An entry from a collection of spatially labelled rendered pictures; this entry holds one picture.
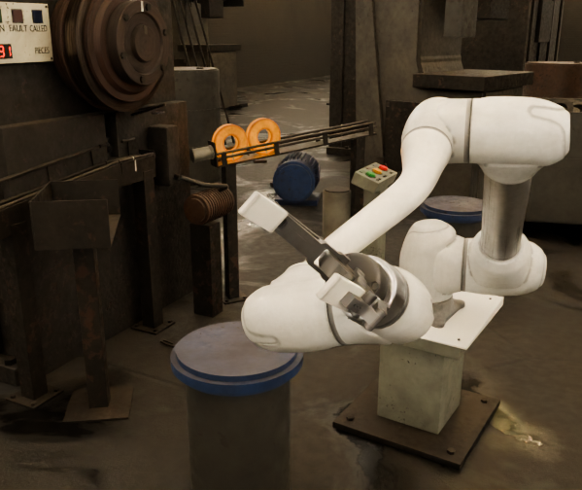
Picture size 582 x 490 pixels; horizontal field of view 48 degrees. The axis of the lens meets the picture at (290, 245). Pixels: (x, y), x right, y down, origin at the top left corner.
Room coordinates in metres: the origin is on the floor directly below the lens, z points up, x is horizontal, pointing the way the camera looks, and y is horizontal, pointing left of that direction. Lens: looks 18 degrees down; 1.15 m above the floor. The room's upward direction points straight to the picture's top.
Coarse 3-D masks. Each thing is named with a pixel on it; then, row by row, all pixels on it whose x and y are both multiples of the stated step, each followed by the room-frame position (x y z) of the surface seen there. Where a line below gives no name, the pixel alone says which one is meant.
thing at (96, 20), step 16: (96, 0) 2.28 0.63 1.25; (112, 0) 2.32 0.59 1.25; (128, 0) 2.39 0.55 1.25; (144, 0) 2.46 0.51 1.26; (96, 16) 2.27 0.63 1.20; (96, 32) 2.26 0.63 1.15; (96, 48) 2.25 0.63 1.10; (96, 64) 2.26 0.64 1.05; (96, 80) 2.27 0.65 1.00; (112, 80) 2.30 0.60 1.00; (112, 96) 2.33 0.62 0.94; (128, 96) 2.39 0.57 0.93; (144, 96) 2.46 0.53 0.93
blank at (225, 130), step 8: (224, 128) 2.77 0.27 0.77; (232, 128) 2.78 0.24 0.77; (240, 128) 2.80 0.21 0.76; (216, 136) 2.75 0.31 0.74; (224, 136) 2.77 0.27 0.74; (240, 136) 2.80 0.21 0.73; (216, 144) 2.75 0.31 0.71; (240, 144) 2.80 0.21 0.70; (240, 152) 2.80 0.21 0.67; (232, 160) 2.78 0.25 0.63
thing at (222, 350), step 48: (192, 336) 1.50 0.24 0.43; (240, 336) 1.50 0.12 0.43; (192, 384) 1.31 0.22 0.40; (240, 384) 1.29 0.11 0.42; (288, 384) 1.41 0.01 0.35; (192, 432) 1.37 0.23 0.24; (240, 432) 1.32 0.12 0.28; (288, 432) 1.41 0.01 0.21; (192, 480) 1.39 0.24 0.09; (240, 480) 1.32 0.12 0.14; (288, 480) 1.41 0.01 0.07
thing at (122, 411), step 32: (64, 192) 1.98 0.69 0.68; (96, 192) 1.99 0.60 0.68; (32, 224) 1.72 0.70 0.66; (64, 224) 1.73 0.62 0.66; (96, 224) 1.74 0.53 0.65; (96, 256) 1.91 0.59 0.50; (96, 288) 1.86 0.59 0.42; (96, 320) 1.86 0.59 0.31; (96, 352) 1.86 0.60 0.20; (96, 384) 1.86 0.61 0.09; (64, 416) 1.80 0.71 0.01; (96, 416) 1.80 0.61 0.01; (128, 416) 1.81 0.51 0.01
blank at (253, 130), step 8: (256, 120) 2.86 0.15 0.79; (264, 120) 2.85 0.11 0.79; (248, 128) 2.84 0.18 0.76; (256, 128) 2.83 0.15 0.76; (264, 128) 2.85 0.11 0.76; (272, 128) 2.87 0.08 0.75; (248, 136) 2.82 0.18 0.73; (256, 136) 2.83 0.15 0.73; (272, 136) 2.87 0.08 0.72; (280, 136) 2.89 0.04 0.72; (248, 144) 2.83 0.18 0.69; (256, 144) 2.83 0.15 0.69; (264, 152) 2.85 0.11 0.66
